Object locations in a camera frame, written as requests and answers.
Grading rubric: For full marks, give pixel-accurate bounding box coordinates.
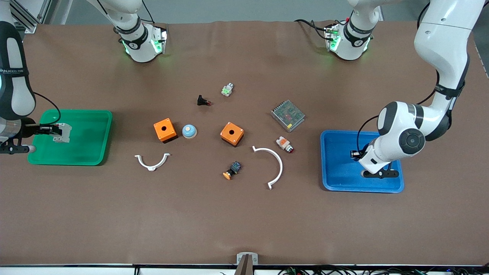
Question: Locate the white red circuit breaker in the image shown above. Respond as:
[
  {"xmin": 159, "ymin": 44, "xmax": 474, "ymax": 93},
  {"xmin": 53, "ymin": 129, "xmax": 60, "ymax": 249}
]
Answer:
[{"xmin": 53, "ymin": 123, "xmax": 73, "ymax": 144}]

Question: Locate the blue plastic tray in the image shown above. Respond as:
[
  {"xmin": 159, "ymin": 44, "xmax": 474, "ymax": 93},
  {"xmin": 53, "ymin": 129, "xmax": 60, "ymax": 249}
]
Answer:
[{"xmin": 320, "ymin": 130, "xmax": 405, "ymax": 193}]

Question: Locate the green plastic tray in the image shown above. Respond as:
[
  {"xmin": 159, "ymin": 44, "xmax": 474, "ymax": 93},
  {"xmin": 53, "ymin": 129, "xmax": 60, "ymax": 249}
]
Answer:
[{"xmin": 28, "ymin": 110, "xmax": 113, "ymax": 166}]

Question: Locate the orange white red pushbutton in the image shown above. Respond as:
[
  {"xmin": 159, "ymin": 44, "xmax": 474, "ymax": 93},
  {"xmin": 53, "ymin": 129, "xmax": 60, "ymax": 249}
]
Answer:
[{"xmin": 276, "ymin": 136, "xmax": 295, "ymax": 154}]

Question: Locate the metal mesh power supply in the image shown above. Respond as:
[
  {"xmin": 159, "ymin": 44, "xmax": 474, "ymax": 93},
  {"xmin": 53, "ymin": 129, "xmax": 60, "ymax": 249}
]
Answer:
[{"xmin": 271, "ymin": 100, "xmax": 306, "ymax": 133}]

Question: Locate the orange button box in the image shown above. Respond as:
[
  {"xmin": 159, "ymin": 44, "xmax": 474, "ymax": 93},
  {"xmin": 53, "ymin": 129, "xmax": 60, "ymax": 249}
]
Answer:
[
  {"xmin": 220, "ymin": 122, "xmax": 245, "ymax": 147},
  {"xmin": 154, "ymin": 118, "xmax": 178, "ymax": 144}
]

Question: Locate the orange mushroom pushbutton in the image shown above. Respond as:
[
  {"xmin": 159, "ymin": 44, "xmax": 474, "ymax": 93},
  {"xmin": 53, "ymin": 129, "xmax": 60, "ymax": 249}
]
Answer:
[{"xmin": 223, "ymin": 161, "xmax": 242, "ymax": 180}]

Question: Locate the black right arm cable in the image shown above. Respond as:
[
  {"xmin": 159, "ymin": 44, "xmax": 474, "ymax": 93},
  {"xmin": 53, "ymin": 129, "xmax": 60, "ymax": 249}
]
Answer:
[{"xmin": 32, "ymin": 92, "xmax": 62, "ymax": 127}]

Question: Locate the large white curved bracket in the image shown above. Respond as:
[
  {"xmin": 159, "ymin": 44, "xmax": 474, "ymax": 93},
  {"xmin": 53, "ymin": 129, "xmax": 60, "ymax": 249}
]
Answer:
[{"xmin": 252, "ymin": 146, "xmax": 283, "ymax": 190}]

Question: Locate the small white curved bracket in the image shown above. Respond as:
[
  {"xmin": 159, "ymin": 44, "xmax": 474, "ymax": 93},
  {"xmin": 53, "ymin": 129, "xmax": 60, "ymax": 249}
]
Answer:
[{"xmin": 134, "ymin": 153, "xmax": 171, "ymax": 171}]

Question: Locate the aluminium frame profile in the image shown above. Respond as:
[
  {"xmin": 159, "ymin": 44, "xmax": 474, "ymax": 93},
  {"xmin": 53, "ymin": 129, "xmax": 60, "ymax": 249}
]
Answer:
[{"xmin": 10, "ymin": 0, "xmax": 52, "ymax": 34}]

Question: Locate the black base cable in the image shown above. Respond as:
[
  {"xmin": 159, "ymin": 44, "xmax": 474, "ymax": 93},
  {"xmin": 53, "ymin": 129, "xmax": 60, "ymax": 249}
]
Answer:
[{"xmin": 294, "ymin": 18, "xmax": 334, "ymax": 40}]

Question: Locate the grey metal mount plate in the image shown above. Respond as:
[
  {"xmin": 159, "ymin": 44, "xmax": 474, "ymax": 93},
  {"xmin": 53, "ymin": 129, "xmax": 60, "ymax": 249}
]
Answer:
[{"xmin": 236, "ymin": 252, "xmax": 259, "ymax": 265}]

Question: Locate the brown camera pole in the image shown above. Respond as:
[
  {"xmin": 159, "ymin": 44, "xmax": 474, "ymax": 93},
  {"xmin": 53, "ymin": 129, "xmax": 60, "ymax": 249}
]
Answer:
[{"xmin": 234, "ymin": 255, "xmax": 255, "ymax": 275}]

